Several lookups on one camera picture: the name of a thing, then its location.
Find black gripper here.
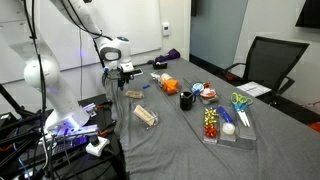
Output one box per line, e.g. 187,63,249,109
116,70,135,92

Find brown printed wooden block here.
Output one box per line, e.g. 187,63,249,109
124,90,145,100

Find clear square acrylic box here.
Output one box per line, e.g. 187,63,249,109
129,97,147,111

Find clear rectangular acrylic box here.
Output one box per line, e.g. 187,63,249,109
131,103,161,131

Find orange plastic object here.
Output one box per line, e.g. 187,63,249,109
162,78,181,96

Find white box with black button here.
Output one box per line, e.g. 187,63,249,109
85,134,111,158

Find light plain wooden block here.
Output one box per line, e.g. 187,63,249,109
133,104,157,127

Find black tape dispenser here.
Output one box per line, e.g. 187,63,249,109
152,61,169,71

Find white tape rolls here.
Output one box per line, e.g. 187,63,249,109
159,72,174,83

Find purple cloth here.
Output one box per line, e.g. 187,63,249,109
147,48,182,65

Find black mug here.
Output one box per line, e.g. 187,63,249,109
179,91,198,112

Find blue striped ribbon bow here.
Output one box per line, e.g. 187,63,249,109
191,82,206,95

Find grey table cloth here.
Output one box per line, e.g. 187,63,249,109
103,57,320,180

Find gold ribbon bow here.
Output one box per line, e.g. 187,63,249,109
203,107,220,127

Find blue marker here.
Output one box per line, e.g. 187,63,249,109
216,105,236,125

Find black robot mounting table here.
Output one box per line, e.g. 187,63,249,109
0,93,128,180

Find white printed papers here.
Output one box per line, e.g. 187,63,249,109
235,80,273,99

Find clear compartment organizer tray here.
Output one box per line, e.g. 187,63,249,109
201,98,259,151

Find black mesh office chair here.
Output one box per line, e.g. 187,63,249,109
222,35,311,107

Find orange bag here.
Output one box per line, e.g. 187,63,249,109
308,121,320,134

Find white wall whiteboard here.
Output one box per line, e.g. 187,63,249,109
0,0,164,85

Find white wall thermostat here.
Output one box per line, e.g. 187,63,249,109
161,21,171,37

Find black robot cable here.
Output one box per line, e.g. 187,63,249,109
21,0,56,180

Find green blue handled scissors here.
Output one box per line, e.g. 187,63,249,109
230,92,254,129

